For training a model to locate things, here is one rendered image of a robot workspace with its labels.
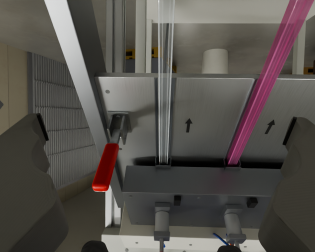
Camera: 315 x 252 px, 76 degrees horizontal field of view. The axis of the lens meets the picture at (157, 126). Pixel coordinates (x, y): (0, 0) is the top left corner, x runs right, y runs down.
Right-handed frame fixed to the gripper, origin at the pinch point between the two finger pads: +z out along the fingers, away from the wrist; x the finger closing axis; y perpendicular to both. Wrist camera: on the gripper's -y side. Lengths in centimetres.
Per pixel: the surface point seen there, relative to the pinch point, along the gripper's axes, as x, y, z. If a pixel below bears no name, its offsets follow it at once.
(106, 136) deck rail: -8.1, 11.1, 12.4
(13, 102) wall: -236, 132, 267
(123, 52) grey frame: -10.0, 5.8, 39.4
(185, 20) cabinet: 9, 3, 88
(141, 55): -7, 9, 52
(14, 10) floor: -152, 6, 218
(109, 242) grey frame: -12.1, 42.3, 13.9
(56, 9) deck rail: -9.2, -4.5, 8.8
